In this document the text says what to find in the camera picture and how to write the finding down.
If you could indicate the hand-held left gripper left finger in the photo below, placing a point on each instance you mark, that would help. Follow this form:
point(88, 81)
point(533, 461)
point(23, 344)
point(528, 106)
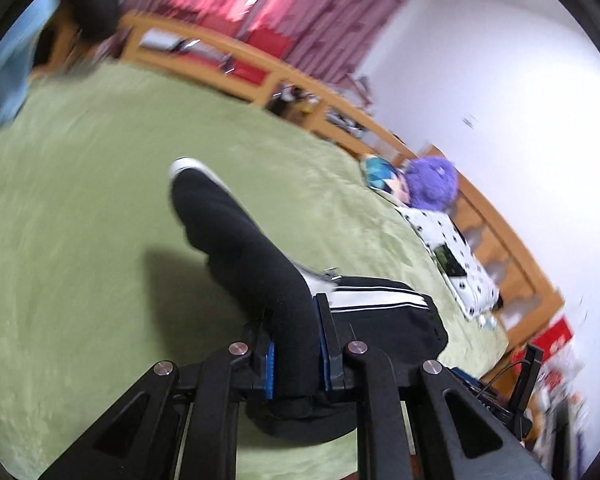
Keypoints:
point(269, 370)

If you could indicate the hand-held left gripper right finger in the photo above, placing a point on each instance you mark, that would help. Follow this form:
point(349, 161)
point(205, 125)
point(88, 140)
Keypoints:
point(324, 365)

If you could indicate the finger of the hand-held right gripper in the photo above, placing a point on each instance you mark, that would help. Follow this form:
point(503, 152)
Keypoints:
point(529, 380)

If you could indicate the black pants with white stripes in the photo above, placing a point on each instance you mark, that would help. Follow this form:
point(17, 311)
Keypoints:
point(245, 260)

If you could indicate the red box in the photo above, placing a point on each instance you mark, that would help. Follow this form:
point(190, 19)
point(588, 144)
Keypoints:
point(555, 340)

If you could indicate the white dotted pillow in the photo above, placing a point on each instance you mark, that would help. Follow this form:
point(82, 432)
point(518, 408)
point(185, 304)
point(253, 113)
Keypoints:
point(460, 265)

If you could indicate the dark phone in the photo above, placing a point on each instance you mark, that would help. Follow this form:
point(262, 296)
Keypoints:
point(449, 261)

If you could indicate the geometric patterned pillow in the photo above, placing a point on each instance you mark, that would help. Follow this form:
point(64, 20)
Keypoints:
point(382, 177)

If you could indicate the purple plush toy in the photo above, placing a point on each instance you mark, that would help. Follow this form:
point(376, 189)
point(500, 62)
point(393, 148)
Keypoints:
point(430, 182)

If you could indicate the green fleece blanket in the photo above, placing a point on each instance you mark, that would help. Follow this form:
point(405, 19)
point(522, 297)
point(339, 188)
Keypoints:
point(80, 260)

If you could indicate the light blue fleece garment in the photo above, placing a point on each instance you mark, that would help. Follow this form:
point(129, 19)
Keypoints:
point(15, 75)

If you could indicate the black garment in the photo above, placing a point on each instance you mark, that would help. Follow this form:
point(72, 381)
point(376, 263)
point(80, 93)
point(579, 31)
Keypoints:
point(92, 2)

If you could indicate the wooden bed frame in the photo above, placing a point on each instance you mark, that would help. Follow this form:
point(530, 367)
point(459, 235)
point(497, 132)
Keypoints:
point(485, 220)

